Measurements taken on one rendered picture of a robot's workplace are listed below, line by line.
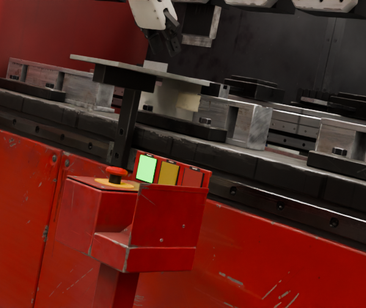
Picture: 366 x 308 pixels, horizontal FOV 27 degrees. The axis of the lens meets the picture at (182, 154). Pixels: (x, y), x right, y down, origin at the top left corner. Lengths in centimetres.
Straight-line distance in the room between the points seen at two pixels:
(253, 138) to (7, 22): 111
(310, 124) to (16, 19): 108
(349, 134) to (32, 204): 91
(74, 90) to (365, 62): 79
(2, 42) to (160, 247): 135
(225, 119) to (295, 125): 27
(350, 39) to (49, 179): 90
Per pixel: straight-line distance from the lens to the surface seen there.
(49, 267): 195
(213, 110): 171
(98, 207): 130
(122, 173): 136
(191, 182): 135
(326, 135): 150
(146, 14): 173
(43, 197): 199
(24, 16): 253
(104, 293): 137
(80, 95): 211
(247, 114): 163
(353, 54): 216
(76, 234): 135
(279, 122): 192
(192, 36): 184
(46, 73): 227
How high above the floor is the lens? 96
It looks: 4 degrees down
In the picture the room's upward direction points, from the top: 11 degrees clockwise
